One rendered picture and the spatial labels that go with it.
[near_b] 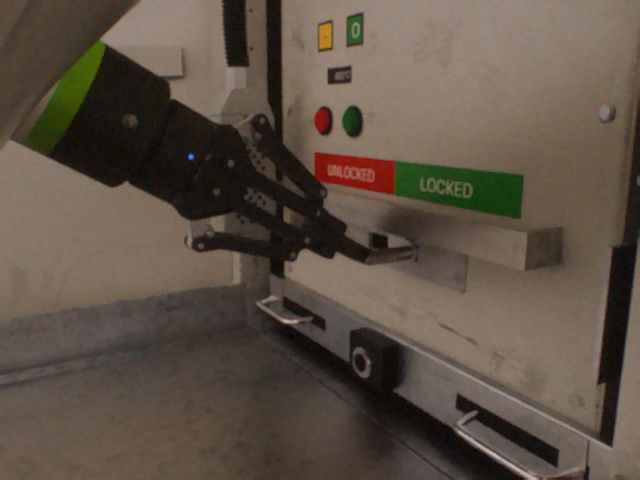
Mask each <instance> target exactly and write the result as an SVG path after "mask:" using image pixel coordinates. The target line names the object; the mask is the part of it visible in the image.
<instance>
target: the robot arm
mask: <svg viewBox="0 0 640 480"><path fill-rule="evenodd" d="M141 1H142V0H0V152H1V151H2V149H3V148H4V147H5V145H6V144H7V142H8V141H9V140H10V141H13V142H15V143H17V144H19V145H21V146H24V147H26V148H28V149H31V150H33V151H35V152H37V153H39V154H41V155H43V156H46V157H48V158H50V159H52V160H54V161H56V163H58V164H60V165H63V166H65V167H68V168H70V169H72V170H74V171H76V172H78V173H80V174H82V175H84V176H86V177H89V178H92V179H94V180H96V181H98V182H100V183H102V184H104V185H106V186H109V188H111V189H113V187H117V186H120V185H122V184H123V183H125V182H126V181H128V183H129V184H130V185H132V186H134V187H136V188H138V190H141V191H143V192H145V193H147V194H149V195H151V196H153V197H155V198H157V199H159V200H163V201H165V202H167V203H169V204H171V205H172V206H173V207H174V208H175V209H176V212H177V213H178V214H179V216H181V217H182V218H185V219H186V220H187V230H188V235H187V236H186V237H185V244H186V246H188V247H190V249H191V250H193V251H195V252H197V253H205V252H211V251H216V250H225V251H230V252H236V253H242V254H248V255H253V256H260V257H265V258H271V259H276V260H283V261H288V262H293V261H296V260H297V259H298V256H299V255H298V254H299V253H300V252H301V251H302V250H305V249H306V250H308V251H310V252H313V253H315V254H317V255H319V256H321V257H323V258H326V259H333V258H334V256H335V254H336V252H337V253H339V254H341V255H343V256H345V257H348V258H349V259H351V260H354V261H357V262H359V263H362V264H366V263H365V261H363V255H365V253H366V252H368V251H372V250H370V249H368V247H366V246H365V245H362V244H360V243H358V242H356V241H355V240H353V239H351V238H349V237H347V236H345V235H344V233H345V230H346V228H348V225H346V224H345V222H343V221H341V220H340V219H338V218H336V217H334V216H333V215H331V214H328V211H327V209H324V208H323V200H324V199H325V198H326V197H327V189H326V188H325V187H324V186H323V185H322V184H321V182H320V181H319V180H318V179H317V178H316V177H315V175H314V174H313V173H311V172H310V171H309V170H308V169H307V168H306V167H305V166H304V165H303V164H302V163H301V162H300V161H299V160H298V159H297V158H296V155H295V154H293V153H292V152H291V151H290V150H289V149H288V148H287V147H286V146H285V145H284V144H283V143H282V142H281V141H280V140H279V139H278V138H277V136H276V134H274V132H273V130H272V127H271V125H270V123H269V121H268V119H267V117H266V115H265V114H263V113H248V114H246V116H245V117H244V120H243V121H242V122H240V123H238V124H236V125H234V126H232V125H229V124H219V123H215V122H213V121H211V120H210V119H208V118H206V117H205V116H203V115H201V114H200V113H198V111H196V112H195V110H194V109H192V108H190V107H188V106H187V105H185V104H183V103H182V102H180V101H178V100H177V99H170V98H171V90H170V85H169V82H168V81H167V80H165V79H163V78H162V77H160V76H159V75H157V74H155V73H154V72H152V71H150V70H149V69H146V68H145V67H143V66H141V65H140V64H138V63H136V62H135V61H133V60H132V59H130V58H128V57H127V55H125V54H123V53H122V52H119V51H118V50H116V49H114V48H113V47H111V46H109V45H108V44H106V43H105V42H103V41H101V40H100V39H101V38H102V37H103V36H104V35H105V34H106V33H107V32H108V31H109V30H110V29H112V27H113V26H114V25H115V24H117V23H118V22H119V21H120V20H121V19H122V18H123V17H124V16H125V15H126V14H128V13H129V12H130V11H131V10H132V9H133V8H134V7H135V6H137V5H138V4H139V3H140V2H141ZM242 138H244V139H245V140H246V141H247V142H248V143H254V145H255V146H256V147H258V148H259V149H260V150H261V151H262V152H263V153H264V154H265V155H266V157H267V158H268V159H269V160H270V161H271V162H272V163H273V164H274V165H275V166H277V167H278V168H279V169H280V170H281V171H282V172H283V173H284V174H285V175H286V177H287V178H288V179H289V180H290V181H291V182H292V183H293V184H295V185H296V186H297V187H298V188H299V189H300V190H301V191H302V192H303V193H304V195H305V199H304V198H302V197H301V196H299V195H297V193H295V192H293V191H291V190H289V189H287V188H286V187H284V186H282V185H280V184H279V183H277V182H274V181H272V180H271V179H269V178H267V176H265V174H263V173H262V172H260V171H257V170H255V169H254V167H253V163H252V161H251V159H250V155H249V153H248V151H247V148H246V146H245V144H244V142H243V139H242ZM248 187H250V188H252V189H254V190H256V191H259V192H261V193H263V195H264V196H266V197H268V198H270V199H272V200H273V201H275V202H278V203H280V204H282V205H284V206H285V207H287V208H289V209H291V210H293V211H296V212H297V214H299V215H301V216H303V217H306V218H305V219H304V221H303V224H302V226H301V228H298V227H296V226H293V225H291V224H289V223H287V222H286V221H284V220H282V219H280V218H278V217H275V216H273V215H272V214H270V213H268V211H266V210H264V209H262V208H260V207H258V206H256V205H254V204H253V203H251V202H249V201H248V200H246V199H244V197H245V191H246V190H247V188H248ZM231 213H236V214H238V215H241V216H243V217H244V218H246V219H248V220H250V221H252V222H254V223H256V224H258V225H261V226H263V227H265V228H267V229H269V231H271V232H272V233H274V234H276V235H279V236H281V237H283V238H285V239H286V240H285V241H284V242H283V243H282V244H280V243H274V242H269V241H264V240H258V239H253V238H247V237H242V236H236V235H231V234H226V233H220V232H214V228H213V227H212V226H210V225H208V224H204V223H202V222H201V220H202V219H208V218H213V217H217V216H223V215H228V214H231ZM366 265H367V264H366Z"/></svg>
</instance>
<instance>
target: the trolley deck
mask: <svg viewBox="0 0 640 480"><path fill-rule="evenodd" d="M0 480H451V479H450V478H448V477H446V476H445V475H444V474H442V473H441V472H440V471H438V469H437V468H436V467H434V466H433V465H432V464H430V463H429V462H428V461H425V460H424V459H423V458H421V457H420V456H419V455H417V454H416V453H414V452H413V451H412V450H410V449H409V448H408V447H405V446H404V445H403V444H401V442H400V441H399V440H397V439H396V438H395V437H393V436H392V435H391V434H389V433H388V432H387V431H384V430H383V429H382V428H380V427H379V426H378V425H376V424H375V423H374V422H372V421H371V419H370V418H368V417H367V416H365V415H363V414H362V413H360V412H359V411H358V410H356V409H355V408H354V407H352V406H351V405H350V404H347V403H346V402H345V401H343V400H342V399H341V397H339V396H338V395H337V394H335V393H334V392H333V391H331V390H330V389H328V388H326V387H325V386H324V385H322V384H321V383H320V382H318V381H317V380H316V379H314V377H313V376H312V375H309V374H308V373H306V372H305V371H304V370H302V369H301V368H300V367H298V366H297V365H296V364H294V363H292V362H291V361H289V360H288V359H287V357H285V356H284V355H283V354H281V353H280V352H279V351H277V350H275V349H274V348H272V347H271V346H270V345H268V344H267V343H266V342H264V341H263V339H262V338H260V337H259V336H257V335H251V336H247V337H242V338H236V339H231V340H226V342H221V343H215V344H210V345H205V346H199V347H194V348H190V349H185V350H179V351H174V352H169V353H164V354H159V355H153V356H148V357H143V358H138V359H133V360H128V361H123V362H118V363H113V364H107V365H102V366H97V367H92V368H87V369H81V370H76V371H72V372H67V373H62V374H56V375H51V376H46V378H44V377H41V379H36V380H31V381H25V382H20V383H16V384H11V385H6V386H1V387H0Z"/></svg>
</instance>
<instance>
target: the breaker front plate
mask: <svg viewBox="0 0 640 480"><path fill-rule="evenodd" d="M359 13H363V44H362V45H356V46H350V47H346V16H351V15H355V14H359ZM330 20H333V49H332V50H325V51H319V53H318V23H321V22H325V21H330ZM282 43H283V129H284V145H285V146H286V147H287V148H288V149H289V150H290V151H291V152H292V153H293V154H295V155H296V158H297V159H298V160H299V161H300V162H301V163H302V164H303V165H304V166H305V167H306V168H307V169H308V170H309V171H310V172H311V173H313V174H314V175H315V152H322V153H332V154H342V155H352V156H361V158H371V159H381V160H391V161H400V162H410V163H419V164H430V165H440V166H449V167H459V168H469V169H479V170H488V172H497V173H508V174H517V175H524V183H523V197H522V211H521V220H520V219H514V218H509V217H504V216H498V215H492V214H487V213H481V212H475V211H470V209H464V208H459V207H453V206H448V205H442V204H436V203H431V202H425V201H420V200H414V199H408V198H403V197H397V196H392V195H386V193H380V192H375V191H369V190H363V189H358V188H352V187H346V186H341V185H336V184H330V183H324V182H321V184H322V185H323V186H324V187H325V188H326V189H327V190H333V191H338V192H343V193H349V195H354V196H358V197H363V198H369V199H374V200H379V201H385V202H389V203H394V204H399V205H405V206H410V207H415V208H420V209H425V210H430V212H435V213H441V214H446V215H450V216H455V217H461V218H466V219H471V220H477V221H481V222H486V223H491V224H496V225H502V226H507V227H511V229H516V230H522V231H527V232H528V231H533V230H540V229H548V227H553V228H555V226H561V228H563V237H562V249H561V259H560V264H556V265H550V266H545V268H539V269H534V270H528V271H521V270H517V269H513V268H509V266H506V265H502V264H499V263H494V262H490V261H487V260H483V259H480V258H475V257H471V256H468V255H464V254H461V253H457V252H453V251H449V250H445V249H442V247H438V246H434V245H430V244H426V243H423V242H419V241H415V240H414V242H413V241H411V242H413V243H414V244H416V245H419V252H417V261H415V262H413V263H407V262H406V261H405V260H403V261H396V262H389V263H383V264H376V265H366V264H362V263H359V262H357V261H354V260H351V259H349V258H348V257H345V256H343V255H341V254H339V253H337V252H336V254H335V256H334V258H333V259H326V258H323V257H321V256H319V255H317V254H315V253H313V252H310V251H308V250H306V249H305V250H302V251H301V252H300V253H299V254H298V255H299V256H298V259H297V260H296V261H293V262H288V261H285V276H286V277H288V278H290V279H292V280H295V281H297V282H299V283H301V285H303V286H305V287H307V288H309V289H311V290H314V291H316V292H318V293H320V294H322V295H324V296H326V297H328V298H331V299H333V300H335V301H337V303H339V304H341V305H343V306H345V307H348V308H350V309H352V310H354V311H356V312H358V313H360V314H362V315H365V316H367V317H369V318H371V319H373V320H375V322H377V323H379V324H381V325H384V326H386V327H388V328H390V329H392V330H394V331H396V332H398V333H400V334H403V335H405V336H407V337H409V338H411V339H413V341H415V342H417V343H419V344H422V345H424V346H426V347H428V348H430V349H432V350H434V351H436V352H438V353H441V354H443V355H445V356H447V357H449V358H451V359H453V360H455V361H457V363H459V364H462V365H464V366H466V367H468V368H470V369H472V370H474V371H476V372H478V373H480V374H483V375H485V376H487V377H489V378H491V379H493V380H495V381H497V382H499V383H501V384H504V385H506V386H508V388H510V389H512V390H514V391H516V392H518V393H520V394H522V395H524V396H527V397H529V398H531V399H533V400H535V401H537V402H539V403H542V404H544V405H546V406H548V407H550V408H553V409H555V410H557V411H559V412H561V413H563V414H565V416H567V417H569V418H571V419H573V420H575V421H578V422H580V423H582V424H584V425H586V426H588V427H590V428H592V429H594V430H596V423H597V413H598V405H599V397H600V395H601V386H602V384H600V385H597V386H596V385H593V384H591V376H592V366H593V357H594V353H595V347H596V338H597V328H598V319H599V309H600V300H601V291H602V281H603V272H604V262H605V253H606V246H610V245H617V244H618V241H619V233H620V223H621V214H622V206H623V196H624V188H625V178H626V169H627V161H628V151H629V142H630V133H631V124H632V116H633V106H634V97H635V88H636V79H637V70H638V61H639V52H640V0H282ZM344 66H352V83H346V84H333V85H327V68H336V67H344ZM322 106H326V107H328V108H330V109H331V111H332V114H333V128H332V131H331V132H330V134H327V135H321V134H320V133H319V132H318V130H317V129H316V127H315V123H314V119H315V114H316V113H317V111H318V110H319V108H320V107H322ZM350 106H357V107H358V108H359V109H360V110H361V113H362V119H363V124H362V129H361V132H360V133H359V135H358V136H356V138H351V136H349V135H348V134H346V133H345V131H344V129H343V128H342V122H341V121H342V115H343V113H344V112H345V110H346V109H347V107H350Z"/></svg>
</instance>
